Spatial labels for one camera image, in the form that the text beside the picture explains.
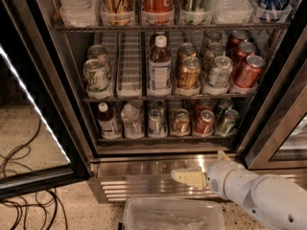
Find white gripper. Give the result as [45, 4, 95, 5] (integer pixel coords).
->
[171, 150, 244, 198]

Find red coke can bottom shelf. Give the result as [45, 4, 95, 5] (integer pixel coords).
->
[194, 110, 215, 136]

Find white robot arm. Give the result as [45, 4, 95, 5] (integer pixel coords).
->
[171, 151, 307, 230]

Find green can bottom front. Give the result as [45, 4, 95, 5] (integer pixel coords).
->
[217, 109, 239, 135]

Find gold can bottom shelf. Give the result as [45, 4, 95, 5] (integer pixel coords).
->
[172, 109, 190, 133]

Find gold can shelf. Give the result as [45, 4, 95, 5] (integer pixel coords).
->
[101, 0, 134, 26]
[172, 109, 190, 133]

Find red coke can behind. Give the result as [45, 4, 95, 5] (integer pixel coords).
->
[194, 99, 213, 115]

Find green can bottom rear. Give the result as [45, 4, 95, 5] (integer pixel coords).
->
[215, 98, 233, 117]

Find silver can bottom front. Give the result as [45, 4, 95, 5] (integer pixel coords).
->
[149, 109, 162, 136]

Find silver can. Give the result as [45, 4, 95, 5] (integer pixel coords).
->
[153, 100, 167, 116]
[149, 109, 162, 136]

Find right fridge glass door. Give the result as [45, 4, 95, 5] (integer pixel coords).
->
[246, 60, 307, 170]

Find silver can bottom rear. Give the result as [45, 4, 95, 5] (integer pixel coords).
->
[153, 100, 167, 116]

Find clear water bottle bottom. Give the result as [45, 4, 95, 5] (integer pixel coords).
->
[121, 103, 144, 139]

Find white can middle front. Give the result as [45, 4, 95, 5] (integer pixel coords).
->
[206, 56, 233, 89]

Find white can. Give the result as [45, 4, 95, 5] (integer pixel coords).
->
[202, 42, 225, 69]
[201, 32, 223, 53]
[206, 56, 233, 89]

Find gold can middle front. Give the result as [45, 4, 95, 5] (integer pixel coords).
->
[177, 57, 201, 90]

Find stainless steel fridge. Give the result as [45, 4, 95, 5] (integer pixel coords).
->
[31, 0, 306, 203]

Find red can middle front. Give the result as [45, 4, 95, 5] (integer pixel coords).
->
[234, 55, 265, 88]

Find brown tea bottle bottom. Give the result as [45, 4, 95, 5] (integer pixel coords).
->
[98, 103, 121, 140]

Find brown tea bottle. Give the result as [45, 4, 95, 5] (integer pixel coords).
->
[149, 35, 172, 92]
[98, 103, 121, 140]

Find gold can middle rear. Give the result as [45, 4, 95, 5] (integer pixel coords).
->
[177, 42, 197, 67]

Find white can middle rear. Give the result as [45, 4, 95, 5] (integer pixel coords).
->
[201, 32, 223, 53]

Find red can middle rear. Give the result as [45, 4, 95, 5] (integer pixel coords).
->
[225, 31, 248, 54]

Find green 7up can front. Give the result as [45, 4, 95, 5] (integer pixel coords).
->
[83, 59, 108, 92]

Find empty white shelf glider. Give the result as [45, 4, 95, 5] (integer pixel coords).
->
[116, 33, 142, 98]

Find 7up can rear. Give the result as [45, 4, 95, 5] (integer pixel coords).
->
[87, 44, 110, 75]

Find green can top shelf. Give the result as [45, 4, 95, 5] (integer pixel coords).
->
[179, 0, 213, 25]

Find open fridge glass door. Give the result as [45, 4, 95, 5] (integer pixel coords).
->
[0, 0, 90, 200]

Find red coke can top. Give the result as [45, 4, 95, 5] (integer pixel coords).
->
[143, 0, 173, 25]

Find gold can top shelf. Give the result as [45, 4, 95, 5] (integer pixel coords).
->
[101, 0, 134, 26]

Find clear plastic bin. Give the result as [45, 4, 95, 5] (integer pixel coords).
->
[118, 197, 225, 230]

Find brown tea bottle middle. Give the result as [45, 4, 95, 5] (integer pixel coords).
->
[149, 35, 172, 92]

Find water bottle top right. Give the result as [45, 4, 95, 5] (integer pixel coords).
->
[212, 0, 252, 24]

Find blue cans top right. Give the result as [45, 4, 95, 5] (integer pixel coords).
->
[250, 0, 292, 23]

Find water bottle top left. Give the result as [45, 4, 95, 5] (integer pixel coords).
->
[59, 0, 98, 28]

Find black floor cables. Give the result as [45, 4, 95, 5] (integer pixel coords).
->
[0, 118, 69, 230]

